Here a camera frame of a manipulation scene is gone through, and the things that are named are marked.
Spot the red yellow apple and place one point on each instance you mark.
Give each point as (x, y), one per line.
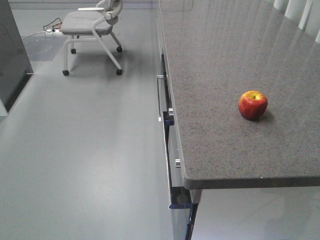
(252, 104)

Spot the chrome lower drawer handle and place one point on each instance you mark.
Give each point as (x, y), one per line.
(173, 139)

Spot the chrome drawer handle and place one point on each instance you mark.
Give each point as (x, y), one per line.
(173, 139)
(162, 104)

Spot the grey white office chair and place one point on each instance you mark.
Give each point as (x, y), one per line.
(90, 24)

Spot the grey stone kitchen counter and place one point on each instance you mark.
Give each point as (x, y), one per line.
(260, 179)

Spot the dark grey fridge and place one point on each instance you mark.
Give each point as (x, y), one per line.
(15, 66)

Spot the white power strip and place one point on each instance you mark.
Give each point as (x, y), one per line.
(54, 31)

